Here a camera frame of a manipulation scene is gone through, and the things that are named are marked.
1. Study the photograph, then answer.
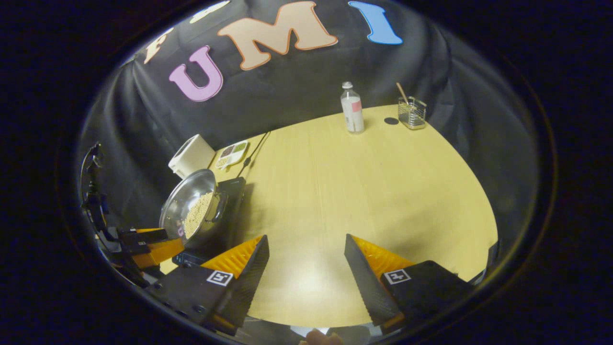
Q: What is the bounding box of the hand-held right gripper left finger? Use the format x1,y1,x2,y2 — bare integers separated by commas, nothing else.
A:
145,234,270,336

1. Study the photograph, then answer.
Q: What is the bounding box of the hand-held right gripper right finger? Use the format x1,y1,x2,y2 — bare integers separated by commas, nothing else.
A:
344,233,476,336

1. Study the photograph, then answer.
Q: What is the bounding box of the stainless steel pot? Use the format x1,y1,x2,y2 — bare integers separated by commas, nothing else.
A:
159,169,229,245

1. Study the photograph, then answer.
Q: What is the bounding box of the pile of yellow soybeans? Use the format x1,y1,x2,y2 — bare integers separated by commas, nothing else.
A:
183,192,215,239

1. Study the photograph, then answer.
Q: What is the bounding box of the black induction cooktop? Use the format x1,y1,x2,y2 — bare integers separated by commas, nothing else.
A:
172,177,247,267

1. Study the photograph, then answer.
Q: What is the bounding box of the black tripod stand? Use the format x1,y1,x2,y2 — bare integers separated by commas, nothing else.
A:
80,143,112,240

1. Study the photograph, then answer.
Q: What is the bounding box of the white toaster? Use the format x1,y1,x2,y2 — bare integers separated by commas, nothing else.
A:
168,134,216,179

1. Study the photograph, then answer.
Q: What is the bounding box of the white divided bean dish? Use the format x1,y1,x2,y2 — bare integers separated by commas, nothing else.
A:
215,140,249,169

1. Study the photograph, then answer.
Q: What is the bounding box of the clear bottle with pink label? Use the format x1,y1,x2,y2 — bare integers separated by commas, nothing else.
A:
341,81,364,134

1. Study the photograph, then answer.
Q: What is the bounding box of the black power cable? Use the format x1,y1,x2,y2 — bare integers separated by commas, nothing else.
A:
237,132,271,179

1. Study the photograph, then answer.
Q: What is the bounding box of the clear wire utensil holder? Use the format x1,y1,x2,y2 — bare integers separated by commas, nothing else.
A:
398,97,427,130

